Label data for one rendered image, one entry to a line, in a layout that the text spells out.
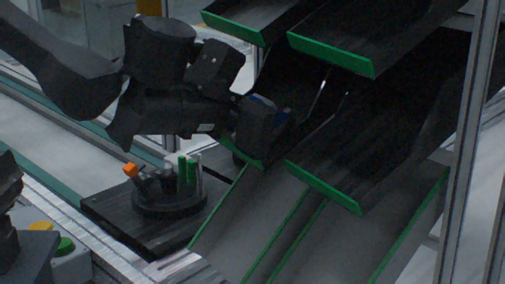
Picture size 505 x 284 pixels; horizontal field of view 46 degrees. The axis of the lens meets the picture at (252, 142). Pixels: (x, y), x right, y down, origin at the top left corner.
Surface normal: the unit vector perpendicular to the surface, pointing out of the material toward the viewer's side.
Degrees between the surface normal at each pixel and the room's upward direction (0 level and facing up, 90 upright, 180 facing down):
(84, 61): 28
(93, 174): 0
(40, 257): 0
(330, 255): 45
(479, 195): 0
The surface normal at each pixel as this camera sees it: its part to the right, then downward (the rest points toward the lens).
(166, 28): 0.32, -0.84
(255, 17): -0.35, -0.72
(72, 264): 0.70, 0.30
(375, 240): -0.58, -0.47
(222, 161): 0.00, -0.90
